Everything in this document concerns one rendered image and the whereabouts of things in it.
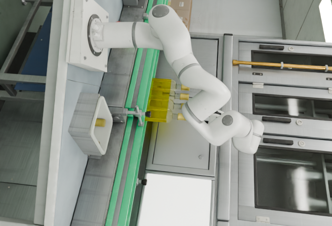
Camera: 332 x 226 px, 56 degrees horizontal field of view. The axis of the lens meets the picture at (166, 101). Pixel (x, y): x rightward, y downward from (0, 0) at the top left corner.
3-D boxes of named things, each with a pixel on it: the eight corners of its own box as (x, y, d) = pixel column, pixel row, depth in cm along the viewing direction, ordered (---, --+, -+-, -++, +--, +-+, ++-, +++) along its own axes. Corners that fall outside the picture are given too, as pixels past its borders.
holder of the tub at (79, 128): (87, 158, 136) (104, 160, 136) (67, 131, 113) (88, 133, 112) (96, 124, 145) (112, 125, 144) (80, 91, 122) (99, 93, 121)
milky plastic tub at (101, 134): (85, 155, 132) (104, 157, 131) (68, 131, 113) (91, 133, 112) (95, 118, 141) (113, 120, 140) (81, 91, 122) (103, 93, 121)
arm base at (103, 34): (85, 47, 109) (127, 47, 106) (86, 11, 109) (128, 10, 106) (101, 54, 124) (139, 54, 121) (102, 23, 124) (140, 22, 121)
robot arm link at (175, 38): (178, 85, 107) (172, 57, 93) (150, 38, 119) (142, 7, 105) (202, 73, 108) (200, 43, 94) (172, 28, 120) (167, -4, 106)
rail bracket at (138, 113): (126, 126, 146) (152, 128, 145) (119, 108, 132) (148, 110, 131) (127, 120, 148) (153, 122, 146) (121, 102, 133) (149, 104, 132)
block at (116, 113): (110, 123, 145) (125, 124, 145) (106, 113, 137) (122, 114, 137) (112, 116, 147) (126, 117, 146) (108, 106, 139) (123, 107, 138)
